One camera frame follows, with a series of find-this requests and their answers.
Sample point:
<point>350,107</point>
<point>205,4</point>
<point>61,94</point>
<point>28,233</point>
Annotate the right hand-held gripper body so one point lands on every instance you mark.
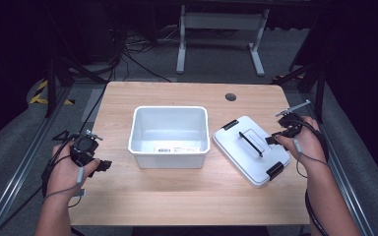
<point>290,124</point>

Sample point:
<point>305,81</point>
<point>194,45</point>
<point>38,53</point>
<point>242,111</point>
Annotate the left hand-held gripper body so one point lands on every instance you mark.
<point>83,148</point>

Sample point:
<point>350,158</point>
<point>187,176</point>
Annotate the white plastic storage box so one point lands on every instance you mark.
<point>169,137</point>

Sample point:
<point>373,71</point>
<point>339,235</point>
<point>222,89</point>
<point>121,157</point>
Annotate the person's right hand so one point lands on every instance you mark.
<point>309,145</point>

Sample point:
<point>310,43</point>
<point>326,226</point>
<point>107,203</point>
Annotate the person's left hand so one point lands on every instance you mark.
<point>64,173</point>

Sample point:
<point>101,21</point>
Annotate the black metal stand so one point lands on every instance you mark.
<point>50,85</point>
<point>320,91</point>

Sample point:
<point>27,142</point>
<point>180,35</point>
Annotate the yellow black hazard tape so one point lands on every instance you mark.
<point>38,96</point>

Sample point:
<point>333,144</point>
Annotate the white metal stand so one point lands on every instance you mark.
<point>221,21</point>

